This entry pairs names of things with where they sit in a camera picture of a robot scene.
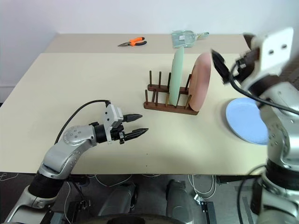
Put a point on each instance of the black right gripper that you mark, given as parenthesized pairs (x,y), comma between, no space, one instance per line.
(248,58)

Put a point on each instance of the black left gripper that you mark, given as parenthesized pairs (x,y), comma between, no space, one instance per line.
(116,134)

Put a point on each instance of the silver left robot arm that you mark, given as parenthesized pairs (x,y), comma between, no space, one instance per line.
(70,137)

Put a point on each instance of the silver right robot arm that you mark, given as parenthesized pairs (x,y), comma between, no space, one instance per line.
(282,130)

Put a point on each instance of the wooden dish rack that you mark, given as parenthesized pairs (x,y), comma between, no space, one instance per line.
(161,107)

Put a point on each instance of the pink plate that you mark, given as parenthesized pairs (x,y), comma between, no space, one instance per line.
(201,81)

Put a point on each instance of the clear plastic bag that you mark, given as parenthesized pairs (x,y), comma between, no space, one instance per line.
(182,38)

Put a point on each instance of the green plate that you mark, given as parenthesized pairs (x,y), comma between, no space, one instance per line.
(176,77)

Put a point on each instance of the blue plate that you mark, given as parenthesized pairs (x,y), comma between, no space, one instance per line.
(245,121)

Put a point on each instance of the dark grey rounded shape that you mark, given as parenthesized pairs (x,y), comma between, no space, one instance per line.
(119,200)
(177,200)

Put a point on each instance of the dark round base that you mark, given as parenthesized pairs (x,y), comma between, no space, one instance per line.
(137,219)

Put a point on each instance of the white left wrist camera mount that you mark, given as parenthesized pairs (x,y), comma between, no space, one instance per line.
(112,115)

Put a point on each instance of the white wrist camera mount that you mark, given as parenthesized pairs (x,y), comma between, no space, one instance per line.
(112,115)
(275,58)

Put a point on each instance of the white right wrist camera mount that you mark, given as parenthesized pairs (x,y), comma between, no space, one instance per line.
(275,58)

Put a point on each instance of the black metal bracket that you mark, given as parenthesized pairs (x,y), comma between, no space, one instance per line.
(206,212)
(79,210)

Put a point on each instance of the black table frame bar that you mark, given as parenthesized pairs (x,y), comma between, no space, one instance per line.
(236,179)

